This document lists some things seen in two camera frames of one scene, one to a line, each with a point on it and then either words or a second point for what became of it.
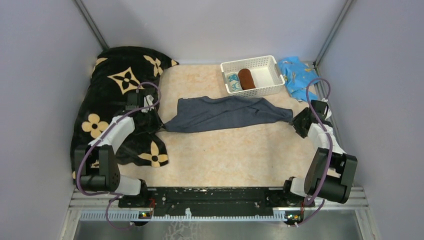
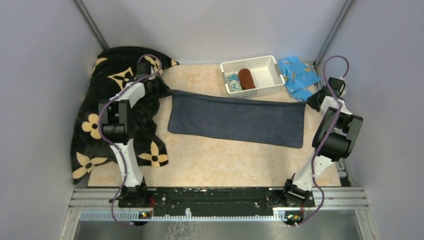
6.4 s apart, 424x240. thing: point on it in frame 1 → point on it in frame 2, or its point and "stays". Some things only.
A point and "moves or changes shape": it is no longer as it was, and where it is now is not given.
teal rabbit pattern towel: x=234 y=82 stays
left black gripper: x=157 y=123 → x=165 y=91
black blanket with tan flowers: x=118 y=71 stays
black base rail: x=212 y=201 stays
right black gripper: x=295 y=122 → x=310 y=100
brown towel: x=246 y=79 stays
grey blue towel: x=208 y=113 moves or changes shape
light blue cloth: x=297 y=75 stays
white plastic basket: x=249 y=77 stays
